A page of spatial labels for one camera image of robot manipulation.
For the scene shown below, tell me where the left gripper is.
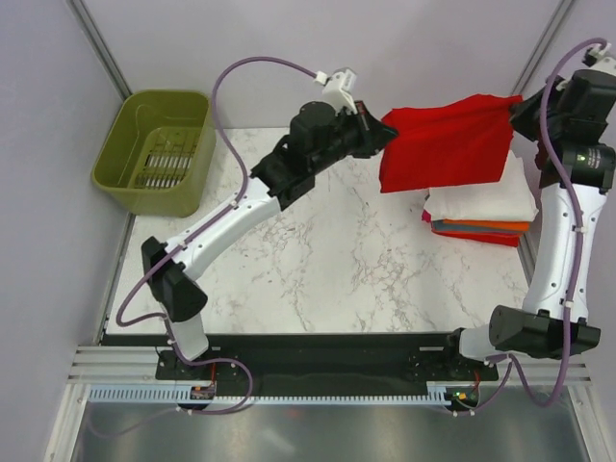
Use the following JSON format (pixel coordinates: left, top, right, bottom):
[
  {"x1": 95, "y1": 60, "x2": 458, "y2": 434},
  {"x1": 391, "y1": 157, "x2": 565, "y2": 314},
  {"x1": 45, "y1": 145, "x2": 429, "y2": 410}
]
[{"x1": 311, "y1": 100, "x2": 398, "y2": 174}]

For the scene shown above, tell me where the red t-shirt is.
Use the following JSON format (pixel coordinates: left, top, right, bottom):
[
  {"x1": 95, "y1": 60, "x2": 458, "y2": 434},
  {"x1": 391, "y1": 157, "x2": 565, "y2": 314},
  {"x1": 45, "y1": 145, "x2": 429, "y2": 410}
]
[
  {"x1": 379, "y1": 94, "x2": 523, "y2": 193},
  {"x1": 432, "y1": 230, "x2": 520, "y2": 247}
]

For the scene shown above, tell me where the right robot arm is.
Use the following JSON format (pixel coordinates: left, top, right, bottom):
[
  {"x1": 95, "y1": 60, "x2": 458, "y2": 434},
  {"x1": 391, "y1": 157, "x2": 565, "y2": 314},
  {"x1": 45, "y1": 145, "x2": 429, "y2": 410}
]
[{"x1": 440, "y1": 68, "x2": 615, "y2": 379}]

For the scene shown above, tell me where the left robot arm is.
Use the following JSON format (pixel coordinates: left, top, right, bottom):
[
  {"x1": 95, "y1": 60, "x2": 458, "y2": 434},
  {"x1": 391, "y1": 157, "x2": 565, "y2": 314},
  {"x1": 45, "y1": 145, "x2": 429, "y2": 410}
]
[{"x1": 141, "y1": 101, "x2": 398, "y2": 378}]

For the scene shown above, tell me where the folded white t-shirt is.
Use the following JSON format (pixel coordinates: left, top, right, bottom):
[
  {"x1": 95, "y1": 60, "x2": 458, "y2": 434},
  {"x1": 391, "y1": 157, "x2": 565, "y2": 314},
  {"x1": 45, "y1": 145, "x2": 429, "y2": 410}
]
[{"x1": 424, "y1": 150, "x2": 538, "y2": 222}]

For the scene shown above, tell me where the folded grey t-shirt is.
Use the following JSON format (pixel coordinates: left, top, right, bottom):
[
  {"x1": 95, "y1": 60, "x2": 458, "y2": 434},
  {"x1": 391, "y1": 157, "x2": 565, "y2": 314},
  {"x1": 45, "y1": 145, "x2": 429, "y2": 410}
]
[{"x1": 426, "y1": 219, "x2": 529, "y2": 237}]

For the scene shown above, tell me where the folded red t-shirt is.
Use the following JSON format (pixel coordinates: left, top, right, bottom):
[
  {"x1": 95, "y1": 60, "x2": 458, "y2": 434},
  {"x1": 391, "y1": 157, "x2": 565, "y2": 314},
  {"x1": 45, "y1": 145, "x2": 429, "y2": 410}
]
[{"x1": 432, "y1": 230, "x2": 520, "y2": 247}]

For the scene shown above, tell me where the olive green plastic basket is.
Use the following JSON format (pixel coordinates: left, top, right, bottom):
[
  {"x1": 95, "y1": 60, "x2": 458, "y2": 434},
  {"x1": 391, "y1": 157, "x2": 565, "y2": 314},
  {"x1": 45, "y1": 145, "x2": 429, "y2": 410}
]
[{"x1": 91, "y1": 90, "x2": 216, "y2": 218}]

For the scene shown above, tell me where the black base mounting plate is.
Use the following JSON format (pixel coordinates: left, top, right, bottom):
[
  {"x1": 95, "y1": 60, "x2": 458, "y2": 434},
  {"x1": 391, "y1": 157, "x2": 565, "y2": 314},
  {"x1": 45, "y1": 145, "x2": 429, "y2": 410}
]
[{"x1": 102, "y1": 332, "x2": 501, "y2": 397}]

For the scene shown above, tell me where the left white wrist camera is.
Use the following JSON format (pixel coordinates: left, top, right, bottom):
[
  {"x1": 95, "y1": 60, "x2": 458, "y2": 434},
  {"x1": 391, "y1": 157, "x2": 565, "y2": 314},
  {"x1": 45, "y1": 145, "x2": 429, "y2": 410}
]
[{"x1": 314, "y1": 67, "x2": 357, "y2": 114}]

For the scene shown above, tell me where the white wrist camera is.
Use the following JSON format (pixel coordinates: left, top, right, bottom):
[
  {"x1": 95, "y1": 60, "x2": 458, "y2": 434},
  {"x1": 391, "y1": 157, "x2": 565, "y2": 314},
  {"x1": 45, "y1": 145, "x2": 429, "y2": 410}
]
[
  {"x1": 314, "y1": 67, "x2": 357, "y2": 114},
  {"x1": 582, "y1": 42, "x2": 616, "y2": 76}
]

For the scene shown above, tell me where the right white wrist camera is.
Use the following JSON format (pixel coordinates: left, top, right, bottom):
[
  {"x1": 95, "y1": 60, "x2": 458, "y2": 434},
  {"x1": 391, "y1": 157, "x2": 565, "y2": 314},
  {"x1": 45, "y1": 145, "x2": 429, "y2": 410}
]
[{"x1": 582, "y1": 42, "x2": 616, "y2": 76}]

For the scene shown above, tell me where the right aluminium frame post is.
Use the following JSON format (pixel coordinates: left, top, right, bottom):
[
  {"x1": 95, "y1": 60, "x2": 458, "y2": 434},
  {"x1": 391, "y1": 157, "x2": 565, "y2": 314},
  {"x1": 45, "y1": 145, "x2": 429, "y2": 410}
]
[{"x1": 493, "y1": 1, "x2": 576, "y2": 96}]

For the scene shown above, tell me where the aluminium frame post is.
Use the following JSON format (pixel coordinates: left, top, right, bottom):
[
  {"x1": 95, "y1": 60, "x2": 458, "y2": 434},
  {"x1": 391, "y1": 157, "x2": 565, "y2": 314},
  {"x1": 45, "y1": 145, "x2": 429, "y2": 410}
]
[
  {"x1": 493, "y1": 1, "x2": 576, "y2": 96},
  {"x1": 66, "y1": 0, "x2": 132, "y2": 100}
]

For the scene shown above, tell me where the white slotted cable duct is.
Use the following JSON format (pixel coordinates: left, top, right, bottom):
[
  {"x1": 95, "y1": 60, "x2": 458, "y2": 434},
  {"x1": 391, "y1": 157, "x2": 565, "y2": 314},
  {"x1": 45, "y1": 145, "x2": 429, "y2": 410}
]
[{"x1": 88, "y1": 384, "x2": 450, "y2": 406}]

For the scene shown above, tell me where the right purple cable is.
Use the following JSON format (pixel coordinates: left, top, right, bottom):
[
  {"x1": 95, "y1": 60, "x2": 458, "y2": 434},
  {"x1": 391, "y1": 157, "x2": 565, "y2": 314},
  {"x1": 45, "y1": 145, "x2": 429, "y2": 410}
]
[{"x1": 447, "y1": 40, "x2": 607, "y2": 418}]

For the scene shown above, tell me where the left aluminium frame post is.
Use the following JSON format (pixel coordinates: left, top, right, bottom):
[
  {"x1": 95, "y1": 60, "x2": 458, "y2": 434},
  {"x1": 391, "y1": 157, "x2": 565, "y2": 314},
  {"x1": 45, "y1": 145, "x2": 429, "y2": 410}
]
[{"x1": 66, "y1": 0, "x2": 132, "y2": 100}]

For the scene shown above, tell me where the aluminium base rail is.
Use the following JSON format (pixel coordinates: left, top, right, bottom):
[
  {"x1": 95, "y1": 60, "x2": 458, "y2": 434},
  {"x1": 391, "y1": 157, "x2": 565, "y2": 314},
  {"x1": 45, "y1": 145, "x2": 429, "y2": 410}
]
[{"x1": 66, "y1": 346, "x2": 163, "y2": 384}]

